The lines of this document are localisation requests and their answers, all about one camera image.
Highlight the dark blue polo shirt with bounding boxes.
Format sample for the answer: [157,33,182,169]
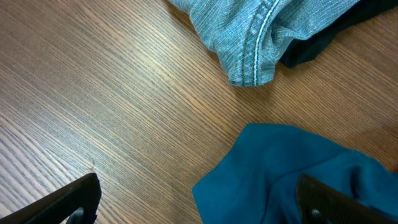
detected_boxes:
[192,123,397,223]

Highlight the light blue folded jeans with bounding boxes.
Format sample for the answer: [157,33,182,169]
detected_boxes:
[170,0,358,86]

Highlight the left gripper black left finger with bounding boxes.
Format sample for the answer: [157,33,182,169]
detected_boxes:
[1,173,101,224]

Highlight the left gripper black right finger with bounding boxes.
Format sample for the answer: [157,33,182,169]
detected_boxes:
[295,175,397,224]

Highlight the black folded garment under jeans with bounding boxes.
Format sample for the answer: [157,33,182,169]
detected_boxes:
[279,0,397,68]

